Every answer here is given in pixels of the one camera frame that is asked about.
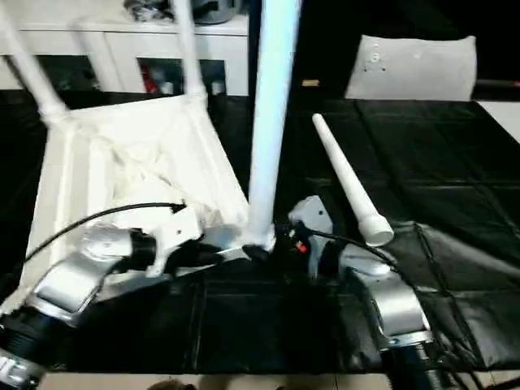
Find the grey bag on cabinet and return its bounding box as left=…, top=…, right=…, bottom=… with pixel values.
left=192, top=0, right=245, bottom=24

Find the white plastic table leg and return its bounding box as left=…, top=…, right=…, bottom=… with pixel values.
left=312, top=114, right=396, bottom=248
left=172, top=0, right=209, bottom=105
left=0, top=0, right=71, bottom=124
left=244, top=0, right=303, bottom=253

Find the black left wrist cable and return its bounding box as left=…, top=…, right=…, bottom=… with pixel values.
left=20, top=201, right=186, bottom=266

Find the small red item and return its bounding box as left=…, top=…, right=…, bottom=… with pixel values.
left=142, top=65, right=160, bottom=95

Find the white plastic table top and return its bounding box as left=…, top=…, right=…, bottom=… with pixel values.
left=16, top=92, right=254, bottom=303

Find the white flat board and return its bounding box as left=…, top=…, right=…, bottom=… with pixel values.
left=478, top=100, right=520, bottom=145

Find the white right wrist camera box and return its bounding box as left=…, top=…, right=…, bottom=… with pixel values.
left=288, top=195, right=333, bottom=245

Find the white plastic bag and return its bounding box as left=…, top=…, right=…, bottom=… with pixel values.
left=345, top=34, right=479, bottom=102

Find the white cabinet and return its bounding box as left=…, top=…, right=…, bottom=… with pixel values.
left=0, top=0, right=249, bottom=97

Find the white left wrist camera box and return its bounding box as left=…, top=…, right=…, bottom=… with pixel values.
left=146, top=206, right=204, bottom=277

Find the black work mat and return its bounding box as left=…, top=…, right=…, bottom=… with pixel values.
left=0, top=85, right=520, bottom=375

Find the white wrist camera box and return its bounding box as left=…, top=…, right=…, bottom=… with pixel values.
left=288, top=195, right=333, bottom=245
left=146, top=206, right=204, bottom=277

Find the grey clutter pile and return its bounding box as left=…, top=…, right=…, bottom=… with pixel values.
left=123, top=0, right=175, bottom=22

